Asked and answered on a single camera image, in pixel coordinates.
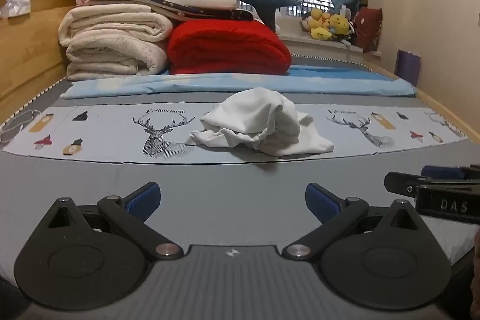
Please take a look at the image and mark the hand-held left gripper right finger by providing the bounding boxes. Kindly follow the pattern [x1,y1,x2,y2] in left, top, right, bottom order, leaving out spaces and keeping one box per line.
[282,183,425,261]

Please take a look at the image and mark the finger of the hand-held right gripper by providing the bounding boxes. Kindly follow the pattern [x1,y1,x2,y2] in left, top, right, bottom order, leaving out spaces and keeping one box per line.
[422,164,480,179]
[385,172,480,196]

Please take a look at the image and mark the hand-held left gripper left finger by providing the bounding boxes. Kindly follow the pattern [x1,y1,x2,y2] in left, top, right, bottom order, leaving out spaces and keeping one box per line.
[37,182,184,261]

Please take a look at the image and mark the small white garment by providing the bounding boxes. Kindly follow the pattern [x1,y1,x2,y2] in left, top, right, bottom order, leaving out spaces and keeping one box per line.
[186,88,334,157]

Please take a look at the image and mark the deer print bed sheet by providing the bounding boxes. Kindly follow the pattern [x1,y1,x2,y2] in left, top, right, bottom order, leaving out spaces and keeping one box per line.
[0,102,469,164]

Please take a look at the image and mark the light blue cloud blanket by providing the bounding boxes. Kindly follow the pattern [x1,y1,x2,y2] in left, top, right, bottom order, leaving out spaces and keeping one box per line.
[60,64,417,99]

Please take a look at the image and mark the white window sill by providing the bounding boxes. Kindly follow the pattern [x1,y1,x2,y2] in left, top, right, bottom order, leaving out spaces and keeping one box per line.
[275,13,382,61]

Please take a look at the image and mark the cream folded quilt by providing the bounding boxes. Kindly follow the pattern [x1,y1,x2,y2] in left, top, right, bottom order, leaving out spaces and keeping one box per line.
[58,3,174,81]

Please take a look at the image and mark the red folded blanket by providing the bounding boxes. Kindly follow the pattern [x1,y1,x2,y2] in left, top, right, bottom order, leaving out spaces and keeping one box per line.
[167,19,292,76]

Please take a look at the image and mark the yellow plush toys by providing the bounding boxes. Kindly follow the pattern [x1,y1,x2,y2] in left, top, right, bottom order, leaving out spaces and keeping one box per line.
[301,8,356,42]

